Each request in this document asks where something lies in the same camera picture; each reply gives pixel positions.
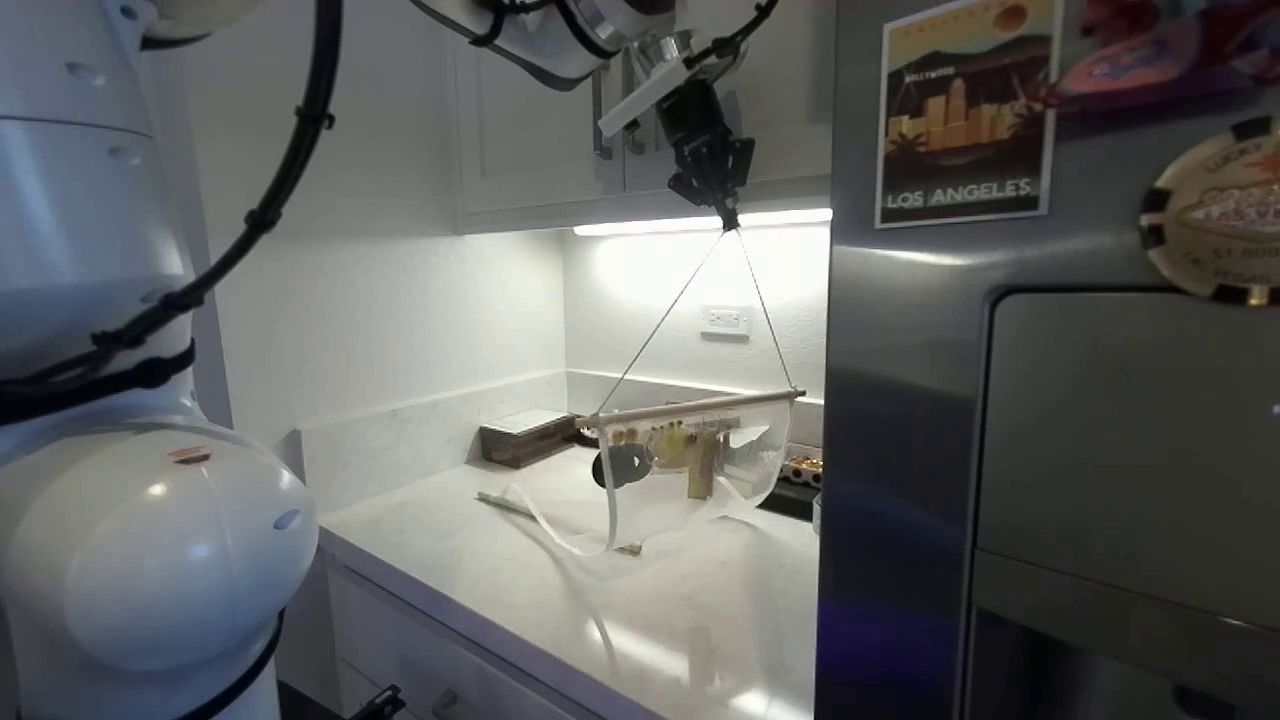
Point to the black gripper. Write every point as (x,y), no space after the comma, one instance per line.
(702,132)

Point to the white cabinet door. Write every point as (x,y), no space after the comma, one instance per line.
(785,122)
(523,144)

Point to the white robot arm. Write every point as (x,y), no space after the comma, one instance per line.
(132,563)

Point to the under-cabinet light strip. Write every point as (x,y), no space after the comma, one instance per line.
(785,218)

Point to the white kitchen cabinet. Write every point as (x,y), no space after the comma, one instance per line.
(533,212)

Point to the white base cabinet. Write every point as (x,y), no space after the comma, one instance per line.
(426,640)

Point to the Los Angeles poster magnet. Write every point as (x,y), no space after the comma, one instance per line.
(965,122)

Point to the dark round disc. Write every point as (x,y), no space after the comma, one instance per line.
(622,466)

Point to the dark egg carton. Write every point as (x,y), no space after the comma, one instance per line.
(803,480)

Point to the brown wooden box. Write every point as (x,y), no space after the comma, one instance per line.
(524,438)

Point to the stainless steel refrigerator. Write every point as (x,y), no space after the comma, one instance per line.
(906,466)

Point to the pink magnet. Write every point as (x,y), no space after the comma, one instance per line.
(1172,52)

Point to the round poker chip magnet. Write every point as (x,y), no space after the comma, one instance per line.
(1220,212)

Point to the white wall outlet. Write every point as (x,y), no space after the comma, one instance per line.
(725,320)

